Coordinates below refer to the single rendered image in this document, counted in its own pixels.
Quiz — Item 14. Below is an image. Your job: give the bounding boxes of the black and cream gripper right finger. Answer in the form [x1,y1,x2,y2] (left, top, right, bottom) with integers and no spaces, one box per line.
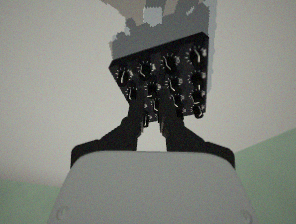
[159,88,235,169]

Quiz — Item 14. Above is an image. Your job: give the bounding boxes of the black knob box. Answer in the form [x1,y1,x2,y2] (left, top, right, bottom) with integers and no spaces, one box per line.
[108,32,209,128]

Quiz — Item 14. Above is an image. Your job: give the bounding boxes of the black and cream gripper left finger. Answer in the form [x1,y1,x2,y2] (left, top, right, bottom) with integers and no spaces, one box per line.
[70,88,145,169]

